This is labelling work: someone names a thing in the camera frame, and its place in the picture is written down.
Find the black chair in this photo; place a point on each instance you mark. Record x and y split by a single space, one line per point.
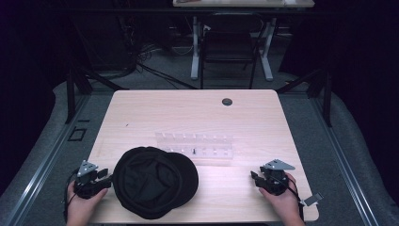
229 44

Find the black cloth hat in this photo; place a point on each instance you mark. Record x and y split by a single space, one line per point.
153 182

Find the white-legged desk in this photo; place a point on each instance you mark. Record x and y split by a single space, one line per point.
244 3

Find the grey round table grommet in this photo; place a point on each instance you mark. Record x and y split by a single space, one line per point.
227 101

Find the aluminium floor rail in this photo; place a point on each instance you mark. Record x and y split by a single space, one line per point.
345 163
44 163

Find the person's right hand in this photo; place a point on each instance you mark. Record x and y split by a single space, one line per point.
284 205

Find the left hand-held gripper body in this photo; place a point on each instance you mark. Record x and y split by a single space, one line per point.
89 185

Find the clear acrylic rack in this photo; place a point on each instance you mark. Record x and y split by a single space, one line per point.
194 145

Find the person's left hand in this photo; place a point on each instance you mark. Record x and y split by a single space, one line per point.
82 207

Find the black metal stand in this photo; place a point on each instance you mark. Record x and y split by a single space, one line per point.
327 97
71 94

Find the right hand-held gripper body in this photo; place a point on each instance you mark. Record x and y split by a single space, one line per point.
275 179

